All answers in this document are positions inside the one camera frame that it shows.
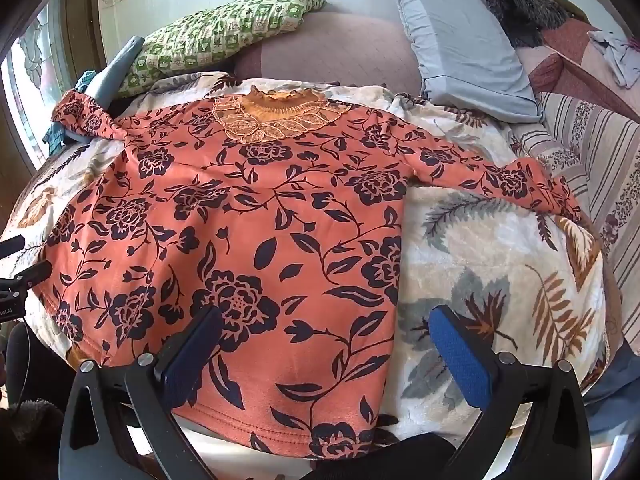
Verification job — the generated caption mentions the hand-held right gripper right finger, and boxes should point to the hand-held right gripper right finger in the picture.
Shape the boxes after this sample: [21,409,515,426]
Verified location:
[429,304,593,480]

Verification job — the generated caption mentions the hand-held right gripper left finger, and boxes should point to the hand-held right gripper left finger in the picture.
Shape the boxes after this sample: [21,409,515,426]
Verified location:
[59,305,226,480]

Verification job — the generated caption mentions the orange floral long-sleeved shirt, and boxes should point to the orange floral long-sleeved shirt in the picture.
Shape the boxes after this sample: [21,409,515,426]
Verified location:
[37,85,583,461]

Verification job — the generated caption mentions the cream leaf-print plush blanket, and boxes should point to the cream leaf-print plush blanket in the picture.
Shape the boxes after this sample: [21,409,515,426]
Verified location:
[0,72,626,461]

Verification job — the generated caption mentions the teal cloth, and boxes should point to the teal cloth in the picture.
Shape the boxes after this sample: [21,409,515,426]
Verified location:
[42,70,98,147]

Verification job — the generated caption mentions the black cloth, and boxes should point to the black cloth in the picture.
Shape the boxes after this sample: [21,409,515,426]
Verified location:
[310,432,461,480]

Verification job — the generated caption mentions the dark fur-trimmed clothing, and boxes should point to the dark fur-trimmed clothing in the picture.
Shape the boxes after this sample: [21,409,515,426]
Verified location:
[0,397,66,480]

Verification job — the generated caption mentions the patterned glass window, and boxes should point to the patterned glass window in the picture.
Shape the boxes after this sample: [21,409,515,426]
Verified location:
[0,0,76,171]

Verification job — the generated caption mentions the blue-grey padded object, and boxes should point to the blue-grey padded object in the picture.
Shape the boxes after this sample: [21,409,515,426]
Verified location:
[65,35,146,142]

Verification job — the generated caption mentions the striped floral bed sheet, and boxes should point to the striped floral bed sheet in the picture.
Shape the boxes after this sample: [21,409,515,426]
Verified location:
[510,90,640,346]

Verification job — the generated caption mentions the green and white patterned pillow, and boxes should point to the green and white patterned pillow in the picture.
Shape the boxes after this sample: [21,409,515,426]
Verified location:
[117,0,326,98]

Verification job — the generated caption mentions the pink quilt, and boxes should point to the pink quilt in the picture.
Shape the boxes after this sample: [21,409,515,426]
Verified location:
[515,15,640,126]

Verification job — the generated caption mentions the grey-blue pillow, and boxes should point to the grey-blue pillow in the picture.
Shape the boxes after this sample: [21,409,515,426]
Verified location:
[380,0,543,123]

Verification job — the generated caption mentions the mauve pillow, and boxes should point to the mauve pillow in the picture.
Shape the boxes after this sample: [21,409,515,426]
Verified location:
[232,10,426,93]

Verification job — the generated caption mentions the white crumpled cloth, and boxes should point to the white crumpled cloth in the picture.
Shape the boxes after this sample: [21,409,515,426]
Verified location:
[587,30,640,88]

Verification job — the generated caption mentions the dark fur garment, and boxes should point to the dark fur garment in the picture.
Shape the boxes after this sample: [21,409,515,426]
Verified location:
[482,0,576,48]

